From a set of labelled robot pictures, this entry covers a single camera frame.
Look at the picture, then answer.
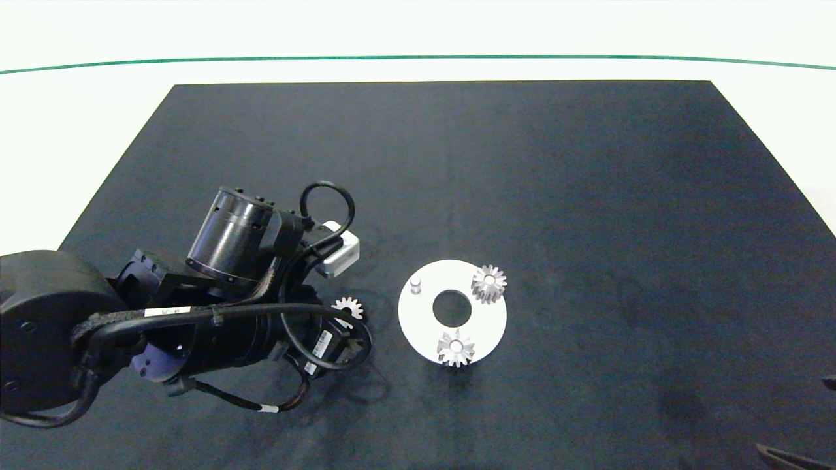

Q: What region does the small steel planetary gear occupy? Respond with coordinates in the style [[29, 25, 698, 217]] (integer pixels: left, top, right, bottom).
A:
[[330, 296, 366, 324], [436, 328, 477, 369], [470, 264, 508, 306]]

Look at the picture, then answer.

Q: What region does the round white pin plate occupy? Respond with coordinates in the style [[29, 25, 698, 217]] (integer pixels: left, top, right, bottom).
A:
[[397, 259, 508, 365]]

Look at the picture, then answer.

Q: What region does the dark rectangular mat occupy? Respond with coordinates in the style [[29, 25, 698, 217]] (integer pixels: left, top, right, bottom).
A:
[[0, 80, 836, 470]]

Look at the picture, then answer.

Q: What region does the long black tagged cable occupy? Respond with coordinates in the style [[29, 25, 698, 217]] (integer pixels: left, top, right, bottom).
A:
[[71, 303, 374, 373]]

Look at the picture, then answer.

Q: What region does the silver boxy wrist camera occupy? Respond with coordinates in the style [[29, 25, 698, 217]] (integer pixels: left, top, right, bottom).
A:
[[315, 221, 361, 279]]

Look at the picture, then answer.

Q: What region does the thin black tagged cable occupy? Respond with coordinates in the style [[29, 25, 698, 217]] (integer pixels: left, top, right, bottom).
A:
[[167, 373, 312, 414]]

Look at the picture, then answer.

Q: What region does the black cable loop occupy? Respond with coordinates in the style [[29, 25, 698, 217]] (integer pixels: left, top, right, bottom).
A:
[[299, 181, 357, 262]]

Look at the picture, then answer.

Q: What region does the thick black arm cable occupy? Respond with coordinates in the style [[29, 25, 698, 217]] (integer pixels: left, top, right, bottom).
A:
[[0, 369, 103, 430]]

